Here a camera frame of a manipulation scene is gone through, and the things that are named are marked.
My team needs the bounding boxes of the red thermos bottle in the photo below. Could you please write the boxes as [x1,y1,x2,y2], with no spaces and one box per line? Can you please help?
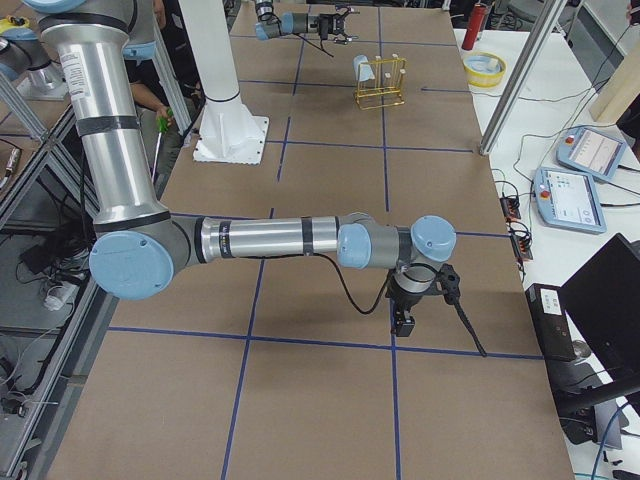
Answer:
[461,3,487,51]

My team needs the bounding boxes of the yellow rimmed bowl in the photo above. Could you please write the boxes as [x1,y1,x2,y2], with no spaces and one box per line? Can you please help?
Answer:
[462,52,507,88]

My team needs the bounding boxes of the aluminium frame post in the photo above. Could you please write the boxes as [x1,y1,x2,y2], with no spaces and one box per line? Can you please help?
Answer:
[479,0,566,156]

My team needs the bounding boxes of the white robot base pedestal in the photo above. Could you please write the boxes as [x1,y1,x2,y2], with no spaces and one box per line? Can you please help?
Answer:
[180,0,269,165]

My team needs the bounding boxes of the teach pendant tablet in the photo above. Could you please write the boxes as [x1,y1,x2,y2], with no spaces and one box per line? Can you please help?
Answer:
[556,126,628,182]
[533,167,607,234]

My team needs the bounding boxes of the far teach pendant tablet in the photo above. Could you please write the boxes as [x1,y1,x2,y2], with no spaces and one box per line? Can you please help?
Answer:
[556,126,628,182]

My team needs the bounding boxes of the black desktop box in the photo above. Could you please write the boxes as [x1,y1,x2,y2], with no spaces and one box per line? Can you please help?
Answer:
[525,283,576,362]

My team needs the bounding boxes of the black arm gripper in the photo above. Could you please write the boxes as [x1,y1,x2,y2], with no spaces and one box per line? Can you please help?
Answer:
[391,295,421,336]

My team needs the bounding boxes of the gold wire cup holder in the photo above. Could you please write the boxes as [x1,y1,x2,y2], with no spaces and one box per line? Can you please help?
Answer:
[354,53,407,110]

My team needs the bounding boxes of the light blue plastic cup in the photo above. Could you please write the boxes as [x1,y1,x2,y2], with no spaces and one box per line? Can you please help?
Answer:
[353,55,376,83]

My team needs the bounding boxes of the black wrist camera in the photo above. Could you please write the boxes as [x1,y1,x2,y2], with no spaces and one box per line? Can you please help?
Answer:
[439,263,460,305]

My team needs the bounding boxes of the near teach pendant tablet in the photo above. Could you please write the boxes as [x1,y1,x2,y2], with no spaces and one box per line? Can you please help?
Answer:
[533,167,607,234]

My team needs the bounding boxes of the orange black connector box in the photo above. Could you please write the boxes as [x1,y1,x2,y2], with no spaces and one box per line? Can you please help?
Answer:
[499,196,521,221]

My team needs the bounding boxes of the green black hand controller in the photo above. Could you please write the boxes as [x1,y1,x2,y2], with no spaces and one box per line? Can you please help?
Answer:
[156,106,174,133]

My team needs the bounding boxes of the seated person with controller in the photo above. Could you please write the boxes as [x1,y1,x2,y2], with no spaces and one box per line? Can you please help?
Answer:
[122,0,206,166]

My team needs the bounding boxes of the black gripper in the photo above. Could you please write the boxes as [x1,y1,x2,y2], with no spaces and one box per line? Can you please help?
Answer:
[317,5,359,45]

